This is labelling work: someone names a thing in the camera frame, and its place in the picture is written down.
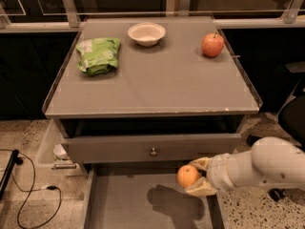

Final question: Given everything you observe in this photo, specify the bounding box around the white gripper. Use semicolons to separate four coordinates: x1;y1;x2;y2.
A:
184;154;234;197

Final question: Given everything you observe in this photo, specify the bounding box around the orange fruit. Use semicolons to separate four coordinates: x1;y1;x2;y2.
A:
177;165;201;188

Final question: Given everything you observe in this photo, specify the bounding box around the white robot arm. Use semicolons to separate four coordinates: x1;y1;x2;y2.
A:
184;136;305;197

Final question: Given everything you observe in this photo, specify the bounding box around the grey drawer cabinet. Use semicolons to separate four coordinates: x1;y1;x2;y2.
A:
42;15;263;177

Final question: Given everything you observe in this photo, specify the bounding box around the open grey middle drawer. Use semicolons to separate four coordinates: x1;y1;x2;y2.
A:
80;167;228;229

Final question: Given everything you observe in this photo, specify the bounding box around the grey top drawer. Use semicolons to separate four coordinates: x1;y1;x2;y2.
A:
61;134;241;163

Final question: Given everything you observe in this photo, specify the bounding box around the black office chair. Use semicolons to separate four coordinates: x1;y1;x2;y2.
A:
246;60;305;202

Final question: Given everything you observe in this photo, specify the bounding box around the red apple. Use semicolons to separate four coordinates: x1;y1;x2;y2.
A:
201;32;224;57

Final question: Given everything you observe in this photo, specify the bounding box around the white paper bowl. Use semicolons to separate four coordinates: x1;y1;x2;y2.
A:
128;22;166;47

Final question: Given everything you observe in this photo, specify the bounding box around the clear plastic bin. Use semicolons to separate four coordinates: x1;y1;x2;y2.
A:
35;121;83;176

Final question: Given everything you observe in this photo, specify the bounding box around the green chip bag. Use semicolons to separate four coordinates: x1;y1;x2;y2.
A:
76;37;120;76

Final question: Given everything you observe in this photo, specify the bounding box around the black bar on floor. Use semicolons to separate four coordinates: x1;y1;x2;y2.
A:
0;150;19;200

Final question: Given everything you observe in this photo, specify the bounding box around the metal window rail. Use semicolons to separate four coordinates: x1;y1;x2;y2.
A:
1;0;305;32

